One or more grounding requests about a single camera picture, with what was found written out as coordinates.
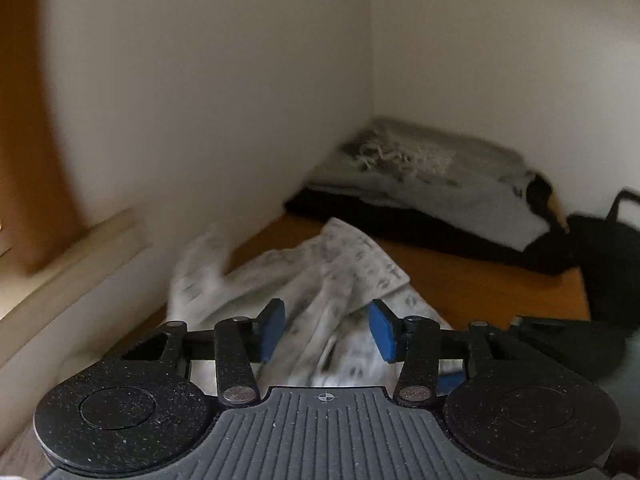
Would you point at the wooden window frame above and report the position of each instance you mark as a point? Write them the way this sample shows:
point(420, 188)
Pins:
point(30, 135)

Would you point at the grey patterned hooded robe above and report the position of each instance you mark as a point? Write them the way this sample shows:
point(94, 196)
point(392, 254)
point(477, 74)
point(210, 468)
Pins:
point(320, 280)

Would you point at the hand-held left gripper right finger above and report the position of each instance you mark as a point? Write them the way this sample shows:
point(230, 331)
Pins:
point(382, 330)

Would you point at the grey printed t-shirt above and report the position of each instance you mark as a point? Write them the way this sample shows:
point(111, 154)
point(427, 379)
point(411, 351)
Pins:
point(440, 195)

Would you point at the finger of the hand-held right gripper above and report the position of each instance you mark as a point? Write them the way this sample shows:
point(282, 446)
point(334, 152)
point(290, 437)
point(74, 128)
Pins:
point(451, 383)
point(575, 345)

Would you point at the black folded garment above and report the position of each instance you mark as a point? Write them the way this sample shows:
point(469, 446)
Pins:
point(450, 247)

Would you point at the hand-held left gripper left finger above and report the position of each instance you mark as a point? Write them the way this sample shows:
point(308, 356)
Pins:
point(270, 330)

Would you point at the beige window sill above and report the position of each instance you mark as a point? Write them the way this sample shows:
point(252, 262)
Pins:
point(65, 280)

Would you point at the black laptop bag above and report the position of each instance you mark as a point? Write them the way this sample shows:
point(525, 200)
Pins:
point(610, 260)

